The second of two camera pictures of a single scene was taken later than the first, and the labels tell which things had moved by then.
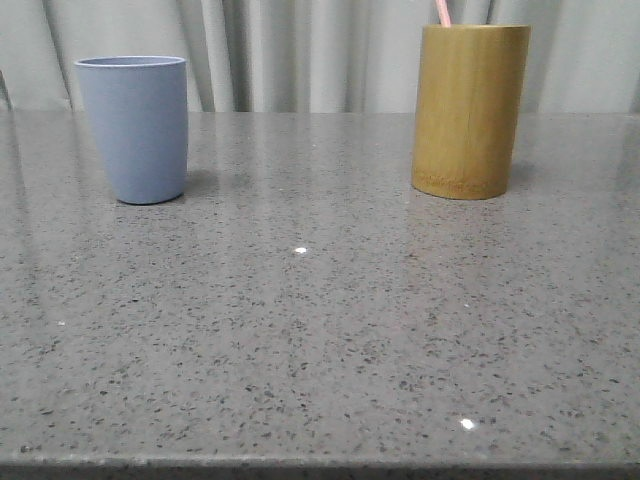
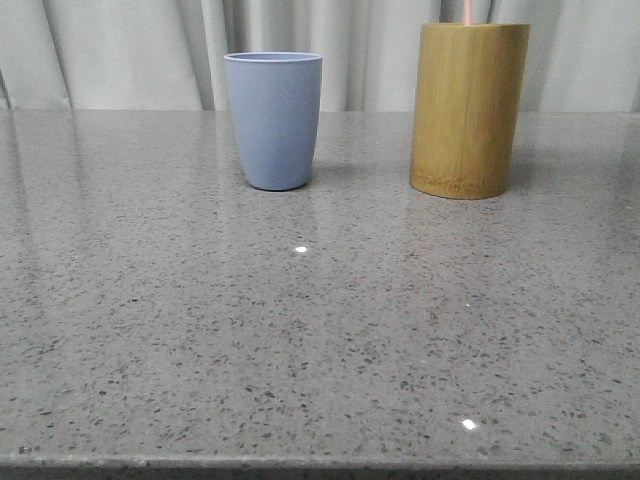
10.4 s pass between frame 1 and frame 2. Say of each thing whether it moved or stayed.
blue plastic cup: moved
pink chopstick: moved
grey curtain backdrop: stayed
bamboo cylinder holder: stayed
